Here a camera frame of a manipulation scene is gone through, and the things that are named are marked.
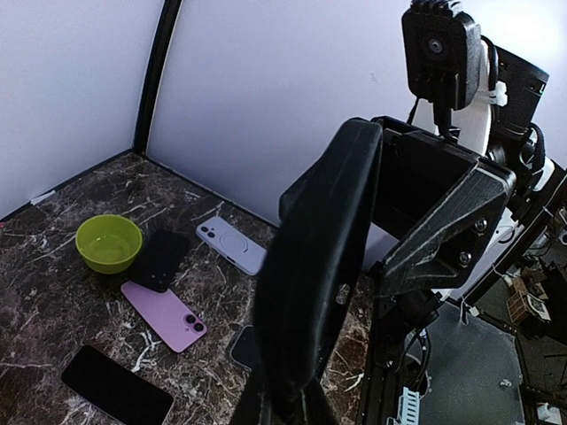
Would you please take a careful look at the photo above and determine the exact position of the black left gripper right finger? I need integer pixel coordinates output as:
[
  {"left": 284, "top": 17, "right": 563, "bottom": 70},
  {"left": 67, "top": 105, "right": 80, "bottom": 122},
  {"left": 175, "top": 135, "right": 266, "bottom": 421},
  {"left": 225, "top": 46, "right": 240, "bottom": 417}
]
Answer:
[{"left": 303, "top": 380, "right": 338, "bottom": 425}]

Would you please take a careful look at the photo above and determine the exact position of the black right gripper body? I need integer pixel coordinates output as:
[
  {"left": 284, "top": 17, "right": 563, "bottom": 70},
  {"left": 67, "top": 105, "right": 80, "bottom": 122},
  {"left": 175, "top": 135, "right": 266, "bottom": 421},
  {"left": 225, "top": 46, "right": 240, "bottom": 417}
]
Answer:
[{"left": 373, "top": 116, "right": 517, "bottom": 297}]

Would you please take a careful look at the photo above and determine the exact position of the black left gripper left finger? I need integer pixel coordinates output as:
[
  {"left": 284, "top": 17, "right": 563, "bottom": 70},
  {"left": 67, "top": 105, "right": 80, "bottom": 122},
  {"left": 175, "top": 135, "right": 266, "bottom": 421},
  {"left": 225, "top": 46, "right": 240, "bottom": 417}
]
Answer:
[{"left": 232, "top": 364, "right": 274, "bottom": 425}]

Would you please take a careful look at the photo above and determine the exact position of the black phone purple edge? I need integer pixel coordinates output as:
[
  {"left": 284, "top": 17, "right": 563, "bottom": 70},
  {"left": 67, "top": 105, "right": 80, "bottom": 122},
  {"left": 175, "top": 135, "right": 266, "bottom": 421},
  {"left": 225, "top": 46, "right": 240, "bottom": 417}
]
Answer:
[{"left": 61, "top": 345, "right": 174, "bottom": 425}]

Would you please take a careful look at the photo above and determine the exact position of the pink phone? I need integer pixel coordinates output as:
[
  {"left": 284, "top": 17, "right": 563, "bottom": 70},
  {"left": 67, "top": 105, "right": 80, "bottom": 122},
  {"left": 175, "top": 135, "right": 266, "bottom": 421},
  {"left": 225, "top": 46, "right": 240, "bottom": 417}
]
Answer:
[{"left": 120, "top": 281, "right": 207, "bottom": 353}]

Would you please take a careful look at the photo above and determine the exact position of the lilac phone case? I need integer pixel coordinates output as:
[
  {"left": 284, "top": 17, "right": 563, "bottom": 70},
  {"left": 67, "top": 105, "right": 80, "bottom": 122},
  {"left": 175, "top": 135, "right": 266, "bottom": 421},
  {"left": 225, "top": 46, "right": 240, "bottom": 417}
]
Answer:
[{"left": 196, "top": 216, "right": 266, "bottom": 276}]

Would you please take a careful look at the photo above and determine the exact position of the black phone case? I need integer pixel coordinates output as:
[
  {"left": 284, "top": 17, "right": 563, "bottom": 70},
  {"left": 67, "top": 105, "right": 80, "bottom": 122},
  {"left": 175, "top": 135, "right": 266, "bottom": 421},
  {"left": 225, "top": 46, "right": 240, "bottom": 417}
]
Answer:
[{"left": 128, "top": 229, "right": 190, "bottom": 293}]

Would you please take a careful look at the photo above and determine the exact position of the green bowl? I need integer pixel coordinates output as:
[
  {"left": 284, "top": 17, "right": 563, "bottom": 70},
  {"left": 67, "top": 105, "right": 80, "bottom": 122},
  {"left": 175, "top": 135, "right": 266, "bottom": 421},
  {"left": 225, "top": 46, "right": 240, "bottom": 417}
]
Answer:
[{"left": 75, "top": 214, "right": 144, "bottom": 274}]

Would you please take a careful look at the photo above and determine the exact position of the white slotted cable duct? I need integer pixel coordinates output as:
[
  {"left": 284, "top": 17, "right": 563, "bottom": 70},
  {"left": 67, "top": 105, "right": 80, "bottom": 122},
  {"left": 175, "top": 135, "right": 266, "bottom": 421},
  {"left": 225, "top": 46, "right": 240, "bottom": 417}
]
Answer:
[{"left": 395, "top": 387, "right": 421, "bottom": 425}]

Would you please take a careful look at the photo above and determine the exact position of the black right frame post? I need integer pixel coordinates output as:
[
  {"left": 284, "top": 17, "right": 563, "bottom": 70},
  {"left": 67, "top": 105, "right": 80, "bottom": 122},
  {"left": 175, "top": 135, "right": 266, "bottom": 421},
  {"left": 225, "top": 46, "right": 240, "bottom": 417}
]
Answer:
[{"left": 132, "top": 0, "right": 183, "bottom": 157}]

